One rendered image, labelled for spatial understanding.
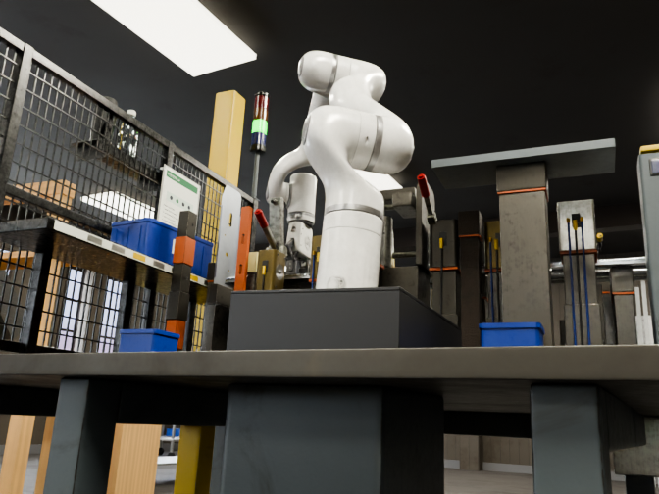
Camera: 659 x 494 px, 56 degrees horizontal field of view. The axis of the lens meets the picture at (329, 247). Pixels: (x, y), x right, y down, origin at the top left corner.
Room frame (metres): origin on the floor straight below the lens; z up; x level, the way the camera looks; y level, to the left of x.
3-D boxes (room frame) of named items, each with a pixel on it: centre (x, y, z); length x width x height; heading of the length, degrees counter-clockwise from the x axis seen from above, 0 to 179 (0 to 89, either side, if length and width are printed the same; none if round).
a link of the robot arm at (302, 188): (1.83, 0.10, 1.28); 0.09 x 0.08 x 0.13; 107
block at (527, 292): (1.25, -0.41, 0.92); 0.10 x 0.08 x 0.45; 66
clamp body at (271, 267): (1.67, 0.17, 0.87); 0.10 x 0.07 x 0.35; 156
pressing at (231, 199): (1.95, 0.33, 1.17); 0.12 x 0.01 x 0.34; 156
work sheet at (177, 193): (2.15, 0.56, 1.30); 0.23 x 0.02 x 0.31; 156
